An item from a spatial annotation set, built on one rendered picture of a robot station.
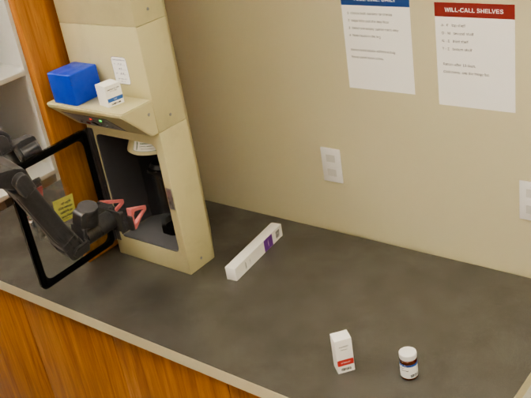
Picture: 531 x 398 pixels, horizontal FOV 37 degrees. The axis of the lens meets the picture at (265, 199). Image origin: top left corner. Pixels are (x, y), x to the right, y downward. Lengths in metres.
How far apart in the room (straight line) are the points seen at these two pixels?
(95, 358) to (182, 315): 0.40
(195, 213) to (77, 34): 0.62
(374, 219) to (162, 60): 0.81
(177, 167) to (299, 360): 0.67
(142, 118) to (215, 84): 0.52
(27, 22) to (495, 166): 1.35
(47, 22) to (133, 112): 0.43
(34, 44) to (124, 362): 0.96
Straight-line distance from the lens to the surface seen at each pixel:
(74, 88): 2.30
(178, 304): 2.35
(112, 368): 2.54
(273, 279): 2.37
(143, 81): 2.23
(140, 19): 2.18
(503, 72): 2.10
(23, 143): 2.47
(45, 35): 2.45
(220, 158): 2.79
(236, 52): 2.56
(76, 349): 2.66
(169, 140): 2.29
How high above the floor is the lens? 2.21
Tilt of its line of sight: 27 degrees down
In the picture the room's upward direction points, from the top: 9 degrees counter-clockwise
